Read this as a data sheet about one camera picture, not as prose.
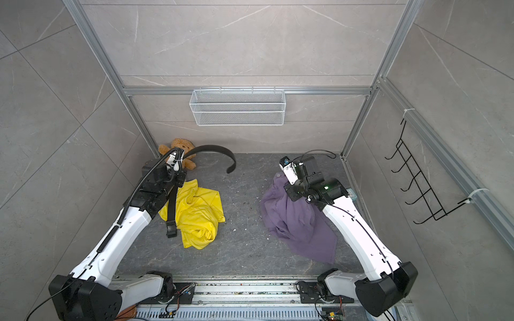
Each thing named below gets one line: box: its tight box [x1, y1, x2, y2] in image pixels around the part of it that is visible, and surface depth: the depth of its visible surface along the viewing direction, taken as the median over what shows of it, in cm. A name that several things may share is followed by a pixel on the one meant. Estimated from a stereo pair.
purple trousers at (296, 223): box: [260, 173, 338, 265], surface depth 84 cm
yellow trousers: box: [157, 179, 226, 250], surface depth 89 cm
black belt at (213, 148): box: [183, 144, 237, 174], surface depth 79 cm
